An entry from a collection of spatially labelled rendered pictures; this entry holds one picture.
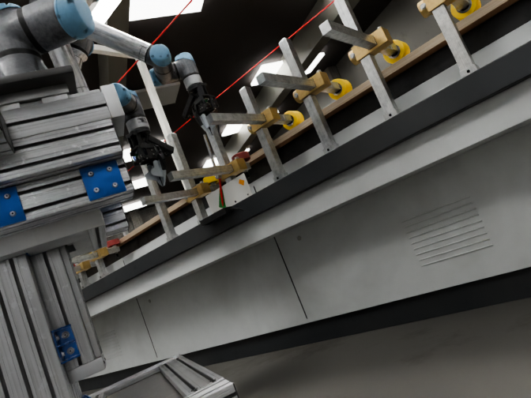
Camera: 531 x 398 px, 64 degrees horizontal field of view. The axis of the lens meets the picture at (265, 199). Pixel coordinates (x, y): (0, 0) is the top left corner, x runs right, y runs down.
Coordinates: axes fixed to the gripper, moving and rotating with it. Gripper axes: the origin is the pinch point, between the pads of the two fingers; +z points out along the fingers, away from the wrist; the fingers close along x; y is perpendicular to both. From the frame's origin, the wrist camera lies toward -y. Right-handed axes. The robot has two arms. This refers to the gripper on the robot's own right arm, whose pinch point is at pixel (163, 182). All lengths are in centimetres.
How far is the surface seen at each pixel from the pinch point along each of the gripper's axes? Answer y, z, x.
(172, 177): -3.6, -1.1, 1.2
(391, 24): -580, -224, -57
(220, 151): -36.9, -11.2, -2.1
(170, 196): -20.0, -1.2, -23.4
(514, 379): -2, 83, 83
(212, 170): -24.1, -1.8, 1.6
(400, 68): -53, -5, 75
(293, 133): -53, -5, 25
